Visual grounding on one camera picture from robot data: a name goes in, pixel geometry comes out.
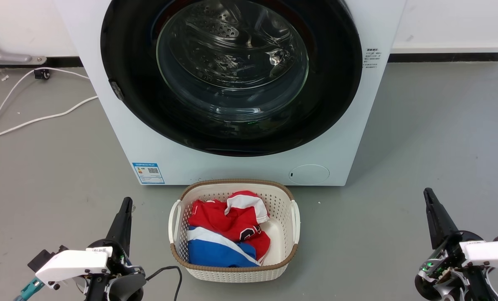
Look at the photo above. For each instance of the blue energy label sticker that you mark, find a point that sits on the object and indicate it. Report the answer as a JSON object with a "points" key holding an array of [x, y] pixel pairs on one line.
{"points": [[148, 172]]}

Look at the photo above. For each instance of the small black plug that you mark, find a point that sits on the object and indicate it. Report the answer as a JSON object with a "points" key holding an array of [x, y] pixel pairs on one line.
{"points": [[42, 74]]}

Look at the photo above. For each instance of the round white filter cover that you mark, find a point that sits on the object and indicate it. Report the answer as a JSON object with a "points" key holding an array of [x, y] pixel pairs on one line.
{"points": [[309, 174]]}

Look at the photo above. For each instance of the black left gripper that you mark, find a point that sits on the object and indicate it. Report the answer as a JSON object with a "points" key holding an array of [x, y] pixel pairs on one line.
{"points": [[117, 271]]}

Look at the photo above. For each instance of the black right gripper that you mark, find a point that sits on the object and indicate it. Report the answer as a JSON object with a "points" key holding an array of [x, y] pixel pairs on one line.
{"points": [[445, 267]]}

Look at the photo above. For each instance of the grey door latch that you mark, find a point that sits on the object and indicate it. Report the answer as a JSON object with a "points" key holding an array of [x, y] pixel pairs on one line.
{"points": [[116, 90]]}

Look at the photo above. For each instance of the blue and white garment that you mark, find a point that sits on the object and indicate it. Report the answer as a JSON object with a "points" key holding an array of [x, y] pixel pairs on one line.
{"points": [[209, 251]]}

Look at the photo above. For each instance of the red and white garment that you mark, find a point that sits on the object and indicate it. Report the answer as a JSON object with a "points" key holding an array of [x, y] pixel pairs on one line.
{"points": [[228, 219]]}

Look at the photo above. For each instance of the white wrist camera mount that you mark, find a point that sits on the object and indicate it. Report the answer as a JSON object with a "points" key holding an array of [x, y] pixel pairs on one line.
{"points": [[71, 265], [489, 253]]}

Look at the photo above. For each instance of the small printed text sticker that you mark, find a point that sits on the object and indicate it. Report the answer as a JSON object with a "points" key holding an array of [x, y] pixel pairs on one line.
{"points": [[372, 58]]}

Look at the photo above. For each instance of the white front-load washing machine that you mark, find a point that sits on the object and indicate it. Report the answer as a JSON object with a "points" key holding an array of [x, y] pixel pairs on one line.
{"points": [[359, 125]]}

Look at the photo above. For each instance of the cream woven plastic laundry basket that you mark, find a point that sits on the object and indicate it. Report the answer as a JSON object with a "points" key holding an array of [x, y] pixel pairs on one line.
{"points": [[282, 234]]}

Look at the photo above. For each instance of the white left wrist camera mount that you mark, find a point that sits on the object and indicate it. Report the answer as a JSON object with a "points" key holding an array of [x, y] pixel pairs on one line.
{"points": [[71, 265]]}

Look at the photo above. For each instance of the black round washer door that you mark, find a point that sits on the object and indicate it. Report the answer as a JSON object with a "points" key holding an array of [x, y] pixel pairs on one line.
{"points": [[128, 62]]}

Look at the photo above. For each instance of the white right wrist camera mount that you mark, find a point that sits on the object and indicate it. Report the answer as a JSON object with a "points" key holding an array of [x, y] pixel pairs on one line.
{"points": [[489, 253]]}

